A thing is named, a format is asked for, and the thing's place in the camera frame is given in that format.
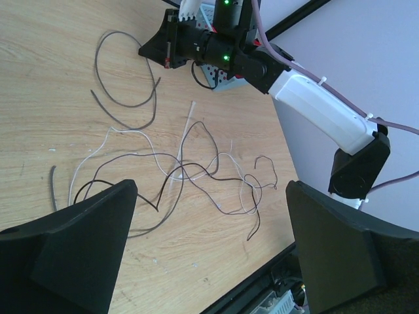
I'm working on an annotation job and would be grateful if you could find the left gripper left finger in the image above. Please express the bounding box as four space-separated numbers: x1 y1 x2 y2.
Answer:
1 179 137 313

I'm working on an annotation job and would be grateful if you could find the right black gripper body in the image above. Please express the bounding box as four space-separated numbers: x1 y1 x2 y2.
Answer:
138 9 202 69

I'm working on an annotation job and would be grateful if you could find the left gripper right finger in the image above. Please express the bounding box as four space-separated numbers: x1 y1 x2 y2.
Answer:
285 181 418 313

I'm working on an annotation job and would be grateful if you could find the white zip tie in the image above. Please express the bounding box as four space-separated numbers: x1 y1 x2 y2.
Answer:
168 101 196 194

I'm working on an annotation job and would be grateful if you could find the black wire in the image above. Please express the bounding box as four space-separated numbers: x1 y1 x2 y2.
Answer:
73 163 263 243

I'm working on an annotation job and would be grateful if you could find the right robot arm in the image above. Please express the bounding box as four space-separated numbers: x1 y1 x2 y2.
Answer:
138 1 390 209

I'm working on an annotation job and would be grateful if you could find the blue perforated plastic basket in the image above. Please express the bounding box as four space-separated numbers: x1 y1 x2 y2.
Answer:
196 1 257 92

